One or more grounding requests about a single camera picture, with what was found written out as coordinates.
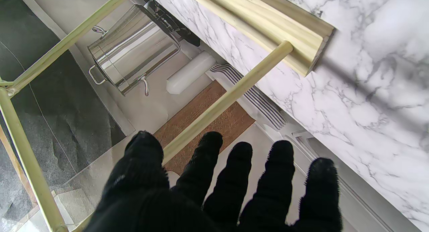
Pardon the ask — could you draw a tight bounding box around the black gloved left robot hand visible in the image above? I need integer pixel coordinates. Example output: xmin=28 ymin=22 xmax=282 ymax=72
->
xmin=84 ymin=130 xmax=343 ymax=232

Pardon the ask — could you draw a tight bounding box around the brown printed cutting board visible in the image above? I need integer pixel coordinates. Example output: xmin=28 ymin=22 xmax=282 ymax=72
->
xmin=152 ymin=79 xmax=256 ymax=176

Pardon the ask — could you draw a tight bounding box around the printed white bottle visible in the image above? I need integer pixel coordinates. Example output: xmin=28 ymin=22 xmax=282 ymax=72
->
xmin=166 ymin=51 xmax=217 ymax=95

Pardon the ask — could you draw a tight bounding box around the printed steel stock pot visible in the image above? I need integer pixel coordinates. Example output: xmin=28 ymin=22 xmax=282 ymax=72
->
xmin=88 ymin=4 xmax=182 ymax=97

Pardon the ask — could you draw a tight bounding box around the wooden hanging rack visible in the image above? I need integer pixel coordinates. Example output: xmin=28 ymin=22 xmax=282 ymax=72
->
xmin=0 ymin=0 xmax=335 ymax=232

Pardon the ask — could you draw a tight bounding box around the dark printed wall panel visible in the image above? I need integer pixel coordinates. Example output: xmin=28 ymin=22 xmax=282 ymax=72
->
xmin=0 ymin=0 xmax=126 ymax=232

